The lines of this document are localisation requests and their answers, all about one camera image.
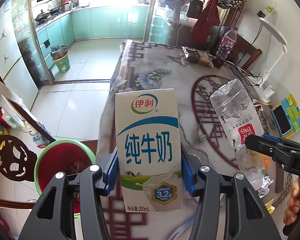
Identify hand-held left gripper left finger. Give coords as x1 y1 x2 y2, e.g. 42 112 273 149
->
19 147 120 240

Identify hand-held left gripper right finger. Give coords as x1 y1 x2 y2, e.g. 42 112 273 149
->
180 142 282 240

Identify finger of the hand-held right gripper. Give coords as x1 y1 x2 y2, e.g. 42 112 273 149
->
244 134 294 167
262 134 300 153

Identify yellow snack packet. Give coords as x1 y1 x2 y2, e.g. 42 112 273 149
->
250 152 270 170

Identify foil wrapper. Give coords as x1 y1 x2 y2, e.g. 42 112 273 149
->
257 176 274 198

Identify clear plastic water bottle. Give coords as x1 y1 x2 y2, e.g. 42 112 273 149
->
209 79 265 183

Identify white milk carton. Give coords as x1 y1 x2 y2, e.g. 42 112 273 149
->
115 88 183 212

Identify yellow cardboard box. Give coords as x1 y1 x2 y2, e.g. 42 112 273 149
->
264 198 276 214

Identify red bin with green rim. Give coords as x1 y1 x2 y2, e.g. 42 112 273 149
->
34 139 97 218

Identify black shoulder bag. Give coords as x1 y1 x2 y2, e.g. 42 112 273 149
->
186 0 205 19

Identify person's right hand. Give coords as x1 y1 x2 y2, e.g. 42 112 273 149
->
284 177 300 226

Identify black smartphone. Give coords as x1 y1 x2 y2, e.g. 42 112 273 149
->
274 105 292 135

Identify phone in colourful holder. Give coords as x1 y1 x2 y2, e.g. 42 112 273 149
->
270 94 300 139

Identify blue face mask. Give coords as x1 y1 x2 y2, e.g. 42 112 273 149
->
169 220 198 240

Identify dark wooden chair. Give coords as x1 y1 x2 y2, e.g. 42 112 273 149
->
224 34 262 69

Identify carved wooden chair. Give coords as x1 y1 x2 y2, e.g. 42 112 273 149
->
0 65 53 205

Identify white desk lamp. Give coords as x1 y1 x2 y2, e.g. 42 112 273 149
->
250 17 288 103

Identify purple-label soda bottle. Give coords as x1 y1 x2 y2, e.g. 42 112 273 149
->
212 29 238 68

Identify dark brown snack packet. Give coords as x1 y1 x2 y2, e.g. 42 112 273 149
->
180 46 214 68

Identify floral printed tablecloth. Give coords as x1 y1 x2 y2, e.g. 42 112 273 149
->
95 39 300 240

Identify green plastic waste bin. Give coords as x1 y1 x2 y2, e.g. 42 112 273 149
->
51 45 71 74

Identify dark red hanging garment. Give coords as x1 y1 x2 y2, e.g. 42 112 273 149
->
190 0 220 39

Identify teal kitchen base cabinets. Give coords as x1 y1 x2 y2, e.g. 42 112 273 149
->
36 6 149 69

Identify clear plastic storage cabinet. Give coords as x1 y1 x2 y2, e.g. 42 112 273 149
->
150 2 173 43

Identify white refrigerator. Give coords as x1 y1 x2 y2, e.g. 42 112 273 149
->
0 0 39 105

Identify black wok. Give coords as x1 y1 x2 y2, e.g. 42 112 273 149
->
34 9 50 22

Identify black cable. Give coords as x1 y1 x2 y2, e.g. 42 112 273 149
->
236 65 262 85

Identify white green wall device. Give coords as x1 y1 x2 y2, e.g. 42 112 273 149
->
257 6 275 18

